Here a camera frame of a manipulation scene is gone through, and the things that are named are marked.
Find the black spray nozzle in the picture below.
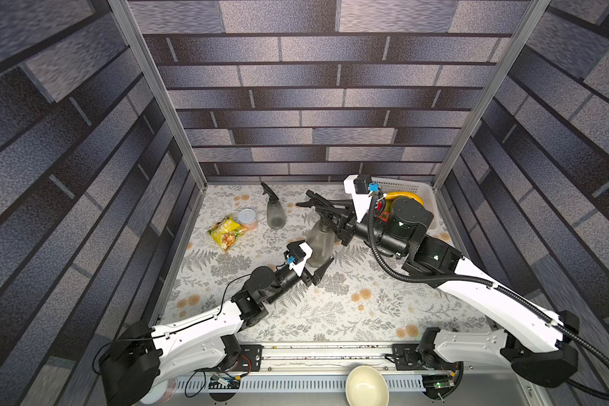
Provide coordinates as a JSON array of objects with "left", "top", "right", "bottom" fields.
[
  {"left": 295, "top": 189, "right": 355, "bottom": 218},
  {"left": 261, "top": 182, "right": 279, "bottom": 204}
]

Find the grey spray bottle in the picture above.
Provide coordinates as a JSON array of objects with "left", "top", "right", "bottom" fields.
[
  {"left": 306, "top": 219, "right": 336, "bottom": 268},
  {"left": 267, "top": 201, "right": 287, "bottom": 230}
]

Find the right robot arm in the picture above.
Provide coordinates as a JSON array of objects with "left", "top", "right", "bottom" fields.
[{"left": 316, "top": 197, "right": 579, "bottom": 387}]

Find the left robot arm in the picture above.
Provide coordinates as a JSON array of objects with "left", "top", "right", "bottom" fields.
[{"left": 97, "top": 259, "right": 333, "bottom": 405}]

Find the yellow banana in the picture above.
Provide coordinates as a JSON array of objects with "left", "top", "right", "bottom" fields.
[{"left": 383, "top": 191, "right": 424, "bottom": 205}]

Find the pink tin can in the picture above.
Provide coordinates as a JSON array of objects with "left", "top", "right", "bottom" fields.
[{"left": 237, "top": 208, "right": 258, "bottom": 230}]

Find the white plastic basket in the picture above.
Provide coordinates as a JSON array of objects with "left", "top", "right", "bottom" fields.
[{"left": 372, "top": 177, "right": 441, "bottom": 234}]

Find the yellow snack packet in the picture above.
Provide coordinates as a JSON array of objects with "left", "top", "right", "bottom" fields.
[{"left": 207, "top": 214, "right": 248, "bottom": 251}]

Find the cream bowl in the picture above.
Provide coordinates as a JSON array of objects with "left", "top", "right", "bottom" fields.
[{"left": 345, "top": 365, "right": 390, "bottom": 406}]

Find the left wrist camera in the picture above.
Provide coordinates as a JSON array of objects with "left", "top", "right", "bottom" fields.
[{"left": 285, "top": 240, "right": 313, "bottom": 277}]

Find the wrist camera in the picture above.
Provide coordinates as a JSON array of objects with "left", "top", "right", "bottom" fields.
[
  {"left": 343, "top": 174, "right": 380, "bottom": 223},
  {"left": 285, "top": 240, "right": 313, "bottom": 277}
]

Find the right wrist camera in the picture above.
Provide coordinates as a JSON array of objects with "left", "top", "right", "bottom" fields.
[{"left": 343, "top": 174, "right": 380, "bottom": 223}]

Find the black corrugated cable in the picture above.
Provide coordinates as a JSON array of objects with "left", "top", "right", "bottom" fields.
[{"left": 367, "top": 195, "right": 609, "bottom": 402}]

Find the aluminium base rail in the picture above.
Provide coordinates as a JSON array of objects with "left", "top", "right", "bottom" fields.
[{"left": 126, "top": 341, "right": 534, "bottom": 377}]

